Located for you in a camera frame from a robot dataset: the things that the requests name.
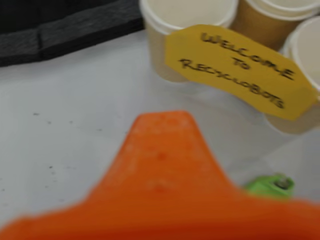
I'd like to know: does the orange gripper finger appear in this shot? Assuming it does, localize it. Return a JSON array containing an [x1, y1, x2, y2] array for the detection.
[[0, 109, 320, 240]]

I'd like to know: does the green paper wad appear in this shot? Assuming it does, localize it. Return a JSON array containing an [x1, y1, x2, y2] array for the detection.
[[243, 173, 296, 201]]

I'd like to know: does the yellow welcome sign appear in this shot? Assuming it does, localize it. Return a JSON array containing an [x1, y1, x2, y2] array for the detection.
[[163, 23, 318, 122]]

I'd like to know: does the short grey foam border strip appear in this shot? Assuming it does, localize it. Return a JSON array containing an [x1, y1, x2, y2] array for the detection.
[[37, 0, 146, 62]]

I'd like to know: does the paper cup green bin tag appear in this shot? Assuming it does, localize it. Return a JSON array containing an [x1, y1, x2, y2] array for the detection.
[[138, 0, 238, 83]]

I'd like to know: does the paper cup blue bin tag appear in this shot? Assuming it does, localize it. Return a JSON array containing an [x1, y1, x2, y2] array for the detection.
[[229, 0, 320, 51]]

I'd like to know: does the paper cup orange bin tag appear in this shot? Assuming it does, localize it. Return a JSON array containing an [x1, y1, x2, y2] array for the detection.
[[264, 16, 320, 136]]

